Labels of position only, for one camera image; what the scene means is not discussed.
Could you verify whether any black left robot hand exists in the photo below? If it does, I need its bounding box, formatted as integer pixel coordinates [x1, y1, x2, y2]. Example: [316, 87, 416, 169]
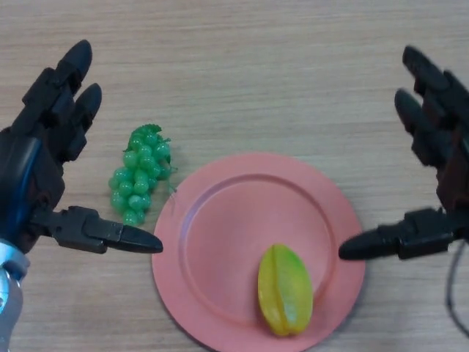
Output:
[0, 39, 164, 256]

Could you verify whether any yellow starfruit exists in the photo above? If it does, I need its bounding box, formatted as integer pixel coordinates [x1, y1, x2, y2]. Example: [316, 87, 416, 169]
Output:
[257, 243, 314, 337]

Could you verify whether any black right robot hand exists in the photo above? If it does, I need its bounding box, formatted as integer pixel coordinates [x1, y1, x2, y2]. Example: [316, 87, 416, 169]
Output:
[339, 45, 469, 262]

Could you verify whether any green grape bunch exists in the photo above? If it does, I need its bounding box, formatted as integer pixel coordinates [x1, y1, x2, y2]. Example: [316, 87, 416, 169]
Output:
[108, 124, 179, 227]

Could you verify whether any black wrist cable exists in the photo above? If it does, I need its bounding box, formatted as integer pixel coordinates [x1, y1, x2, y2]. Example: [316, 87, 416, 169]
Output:
[444, 240, 469, 340]

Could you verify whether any pink round plate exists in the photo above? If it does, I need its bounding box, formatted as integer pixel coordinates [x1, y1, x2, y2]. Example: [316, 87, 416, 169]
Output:
[151, 153, 366, 352]

